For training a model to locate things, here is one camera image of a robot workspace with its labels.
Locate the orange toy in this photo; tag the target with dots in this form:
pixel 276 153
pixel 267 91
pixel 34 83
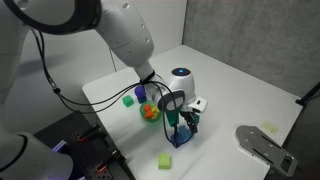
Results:
pixel 148 112

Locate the green cube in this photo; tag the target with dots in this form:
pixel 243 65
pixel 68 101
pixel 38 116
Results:
pixel 128 101

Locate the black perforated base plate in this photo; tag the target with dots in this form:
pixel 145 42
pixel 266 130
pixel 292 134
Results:
pixel 83 153

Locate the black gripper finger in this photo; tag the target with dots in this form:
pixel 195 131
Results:
pixel 193 127

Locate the blue cube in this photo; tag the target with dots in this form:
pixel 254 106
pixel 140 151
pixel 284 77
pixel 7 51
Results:
pixel 173 139

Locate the green bowl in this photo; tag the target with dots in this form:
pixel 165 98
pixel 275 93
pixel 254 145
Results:
pixel 150 118

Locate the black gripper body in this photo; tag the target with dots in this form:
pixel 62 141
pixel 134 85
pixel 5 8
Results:
pixel 187 117

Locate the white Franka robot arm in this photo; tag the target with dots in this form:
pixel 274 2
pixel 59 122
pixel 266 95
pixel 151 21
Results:
pixel 100 36

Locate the teal toy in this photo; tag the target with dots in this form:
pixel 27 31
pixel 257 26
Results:
pixel 197 119

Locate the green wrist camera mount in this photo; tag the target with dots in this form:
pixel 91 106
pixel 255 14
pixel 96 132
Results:
pixel 172 117

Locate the yellow toy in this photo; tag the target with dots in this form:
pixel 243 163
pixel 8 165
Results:
pixel 155 109

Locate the grey metal mounting plate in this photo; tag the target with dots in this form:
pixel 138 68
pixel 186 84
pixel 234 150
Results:
pixel 263 148

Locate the purple cylinder block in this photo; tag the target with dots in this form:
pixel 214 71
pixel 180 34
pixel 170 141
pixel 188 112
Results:
pixel 139 90

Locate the yellow sticky note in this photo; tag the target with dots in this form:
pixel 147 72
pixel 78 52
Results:
pixel 269 127

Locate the lime green block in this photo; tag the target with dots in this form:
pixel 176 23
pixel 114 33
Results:
pixel 164 161

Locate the black stand pole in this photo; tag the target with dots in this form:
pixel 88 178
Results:
pixel 308 95

